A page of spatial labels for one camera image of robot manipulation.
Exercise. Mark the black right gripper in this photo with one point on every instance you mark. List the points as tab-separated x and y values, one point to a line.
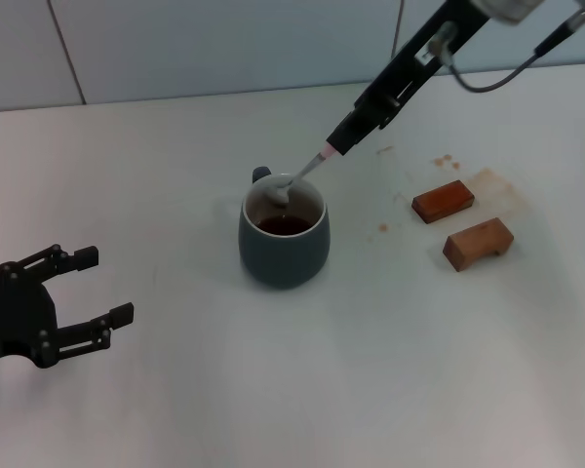
419	58

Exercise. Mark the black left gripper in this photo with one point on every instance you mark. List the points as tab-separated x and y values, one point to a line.
19	322

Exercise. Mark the grey ceramic cup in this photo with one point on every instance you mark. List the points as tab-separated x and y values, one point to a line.
283	261

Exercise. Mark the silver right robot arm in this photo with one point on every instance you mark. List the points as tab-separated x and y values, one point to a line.
512	10

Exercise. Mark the light wooden spoon rest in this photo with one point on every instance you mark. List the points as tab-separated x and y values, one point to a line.
473	241

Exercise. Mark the dark reddish wooden block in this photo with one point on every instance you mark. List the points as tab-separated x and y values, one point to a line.
441	201

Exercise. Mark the dark coffee liquid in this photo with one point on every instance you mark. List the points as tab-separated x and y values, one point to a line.
283	225

